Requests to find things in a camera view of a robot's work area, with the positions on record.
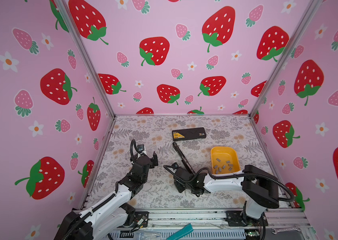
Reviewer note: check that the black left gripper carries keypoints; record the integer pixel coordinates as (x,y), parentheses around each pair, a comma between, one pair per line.
(146,159)

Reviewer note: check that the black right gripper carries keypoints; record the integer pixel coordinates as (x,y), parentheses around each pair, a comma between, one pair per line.
(178,188)

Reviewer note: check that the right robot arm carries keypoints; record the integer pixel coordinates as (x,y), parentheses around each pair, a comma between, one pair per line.
(261,187)

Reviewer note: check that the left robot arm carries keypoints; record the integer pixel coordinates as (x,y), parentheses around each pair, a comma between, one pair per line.
(113,211)

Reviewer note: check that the black flat tool case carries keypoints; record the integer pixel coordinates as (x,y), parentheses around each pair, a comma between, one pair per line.
(189,134)

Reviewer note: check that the yellow plastic tray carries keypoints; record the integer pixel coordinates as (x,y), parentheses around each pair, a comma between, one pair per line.
(224,160)

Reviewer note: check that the teal plastic tool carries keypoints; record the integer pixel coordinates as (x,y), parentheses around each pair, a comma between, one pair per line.
(181,233)

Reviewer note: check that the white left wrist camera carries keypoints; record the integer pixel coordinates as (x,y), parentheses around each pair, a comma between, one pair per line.
(141,150)

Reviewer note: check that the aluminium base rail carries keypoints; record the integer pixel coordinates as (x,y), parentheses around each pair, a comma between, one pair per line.
(170,219)

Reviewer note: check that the grey slotted cable duct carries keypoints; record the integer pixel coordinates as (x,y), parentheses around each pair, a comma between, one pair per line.
(235,234)

